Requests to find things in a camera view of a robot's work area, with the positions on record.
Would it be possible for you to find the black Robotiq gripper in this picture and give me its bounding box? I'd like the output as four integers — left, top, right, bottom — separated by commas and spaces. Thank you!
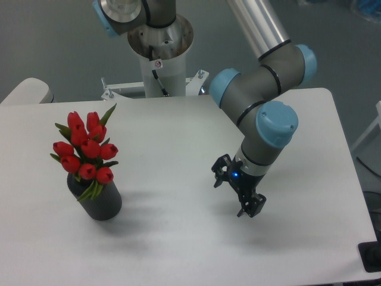
211, 154, 267, 217

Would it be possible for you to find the red tulip bouquet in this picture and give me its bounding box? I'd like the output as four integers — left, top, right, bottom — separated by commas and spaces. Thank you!
50, 105, 118, 201

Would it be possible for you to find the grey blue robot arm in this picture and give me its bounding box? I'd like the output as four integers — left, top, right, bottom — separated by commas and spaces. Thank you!
93, 1, 317, 217

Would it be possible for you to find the dark grey ribbed vase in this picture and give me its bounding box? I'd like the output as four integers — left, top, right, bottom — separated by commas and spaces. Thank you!
67, 173, 122, 221

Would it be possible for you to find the black device at table corner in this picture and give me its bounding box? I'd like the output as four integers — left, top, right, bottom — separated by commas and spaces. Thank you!
358, 241, 380, 273

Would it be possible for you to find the white furniture leg right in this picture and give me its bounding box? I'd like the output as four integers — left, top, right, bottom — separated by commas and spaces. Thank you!
350, 101, 380, 153

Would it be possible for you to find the blue item in clear bag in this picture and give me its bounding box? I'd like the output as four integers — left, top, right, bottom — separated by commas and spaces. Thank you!
351, 0, 380, 24

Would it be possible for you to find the white chair backrest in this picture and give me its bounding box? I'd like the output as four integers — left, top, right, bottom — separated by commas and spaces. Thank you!
1, 77, 55, 106

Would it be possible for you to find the white pedestal base frame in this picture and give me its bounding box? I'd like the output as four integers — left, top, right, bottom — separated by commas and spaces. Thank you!
101, 69, 210, 101

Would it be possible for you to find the black pedestal cable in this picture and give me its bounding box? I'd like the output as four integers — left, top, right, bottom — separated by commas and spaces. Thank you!
148, 45, 172, 98

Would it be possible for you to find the black cable on floor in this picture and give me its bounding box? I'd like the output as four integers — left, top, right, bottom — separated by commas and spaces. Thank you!
356, 157, 381, 176

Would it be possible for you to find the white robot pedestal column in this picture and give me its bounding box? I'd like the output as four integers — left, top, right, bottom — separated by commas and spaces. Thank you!
127, 14, 193, 97

